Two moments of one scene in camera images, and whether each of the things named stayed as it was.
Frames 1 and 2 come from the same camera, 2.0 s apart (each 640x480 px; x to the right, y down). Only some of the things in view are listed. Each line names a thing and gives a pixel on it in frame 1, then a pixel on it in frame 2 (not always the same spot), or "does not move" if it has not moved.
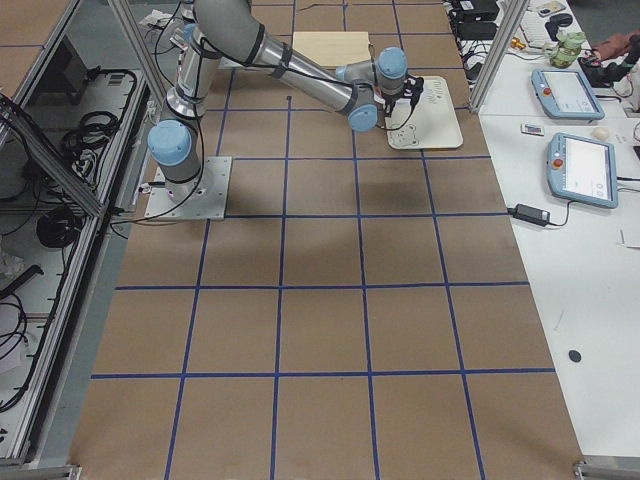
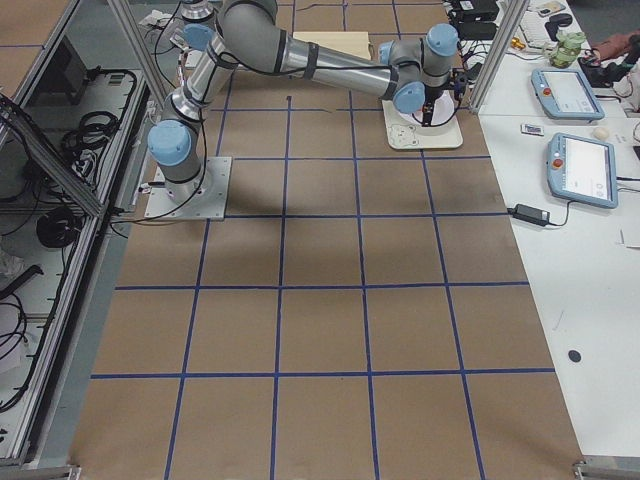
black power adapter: x=530 y=214 does not move
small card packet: x=531 y=130 does not move
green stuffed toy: x=566 y=50 does not move
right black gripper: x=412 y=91 -> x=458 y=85
